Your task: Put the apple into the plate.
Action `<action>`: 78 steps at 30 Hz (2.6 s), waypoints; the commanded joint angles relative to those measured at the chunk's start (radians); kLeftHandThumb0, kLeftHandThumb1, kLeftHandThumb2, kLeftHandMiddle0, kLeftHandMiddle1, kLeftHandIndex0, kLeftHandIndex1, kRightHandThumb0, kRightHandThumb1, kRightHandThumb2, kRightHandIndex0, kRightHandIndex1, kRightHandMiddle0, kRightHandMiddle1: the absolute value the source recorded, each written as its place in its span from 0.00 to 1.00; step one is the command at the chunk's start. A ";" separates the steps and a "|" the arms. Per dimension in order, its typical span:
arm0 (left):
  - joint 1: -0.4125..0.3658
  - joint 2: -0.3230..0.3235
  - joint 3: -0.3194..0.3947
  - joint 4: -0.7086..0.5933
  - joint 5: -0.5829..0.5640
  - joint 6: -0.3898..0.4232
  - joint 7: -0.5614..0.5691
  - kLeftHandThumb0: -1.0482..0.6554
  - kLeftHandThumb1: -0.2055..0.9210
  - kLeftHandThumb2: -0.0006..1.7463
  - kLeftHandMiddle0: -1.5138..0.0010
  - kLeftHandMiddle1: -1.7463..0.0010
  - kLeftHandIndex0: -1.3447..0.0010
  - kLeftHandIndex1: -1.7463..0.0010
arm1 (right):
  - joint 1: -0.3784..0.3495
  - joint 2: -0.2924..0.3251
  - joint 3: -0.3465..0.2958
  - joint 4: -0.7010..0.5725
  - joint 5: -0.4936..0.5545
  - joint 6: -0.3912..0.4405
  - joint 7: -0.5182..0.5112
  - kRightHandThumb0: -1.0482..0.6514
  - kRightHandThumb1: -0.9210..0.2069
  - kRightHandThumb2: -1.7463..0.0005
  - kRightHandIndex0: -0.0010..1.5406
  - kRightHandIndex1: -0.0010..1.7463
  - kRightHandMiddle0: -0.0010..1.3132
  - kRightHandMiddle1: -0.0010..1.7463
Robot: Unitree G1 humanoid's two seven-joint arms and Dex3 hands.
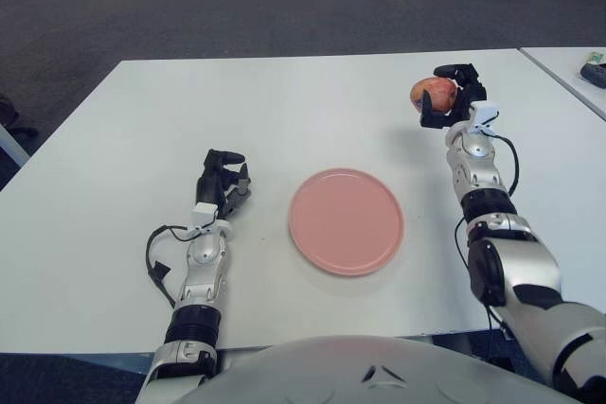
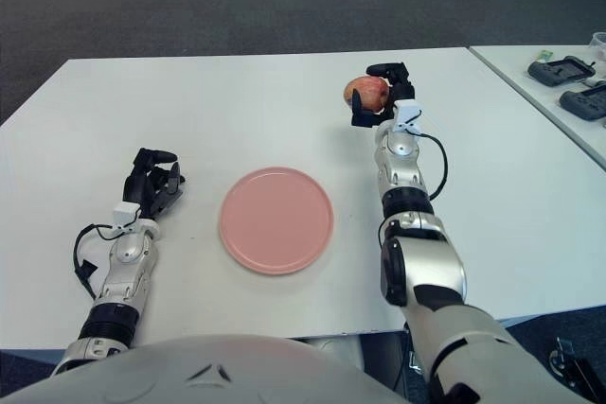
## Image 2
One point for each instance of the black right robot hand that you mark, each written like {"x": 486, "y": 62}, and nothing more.
{"x": 402, "y": 89}

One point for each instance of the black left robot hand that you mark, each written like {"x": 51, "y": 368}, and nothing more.
{"x": 137, "y": 186}

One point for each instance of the red yellow apple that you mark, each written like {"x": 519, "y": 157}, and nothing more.
{"x": 371, "y": 92}

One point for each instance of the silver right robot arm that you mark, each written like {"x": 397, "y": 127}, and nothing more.
{"x": 426, "y": 262}

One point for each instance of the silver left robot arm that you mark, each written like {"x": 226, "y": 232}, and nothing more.
{"x": 123, "y": 252}

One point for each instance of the pink round plate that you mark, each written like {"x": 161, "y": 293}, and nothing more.
{"x": 276, "y": 219}

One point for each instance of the green packet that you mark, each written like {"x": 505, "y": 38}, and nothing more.
{"x": 545, "y": 55}

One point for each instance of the grey handheld controller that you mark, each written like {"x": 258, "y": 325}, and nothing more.
{"x": 584, "y": 103}
{"x": 558, "y": 72}

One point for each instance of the silver robot torso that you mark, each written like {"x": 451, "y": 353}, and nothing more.
{"x": 189, "y": 375}

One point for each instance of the clear plastic container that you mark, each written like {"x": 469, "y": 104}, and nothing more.
{"x": 600, "y": 44}

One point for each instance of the black caster wheel stand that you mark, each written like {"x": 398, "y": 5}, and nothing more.
{"x": 575, "y": 368}

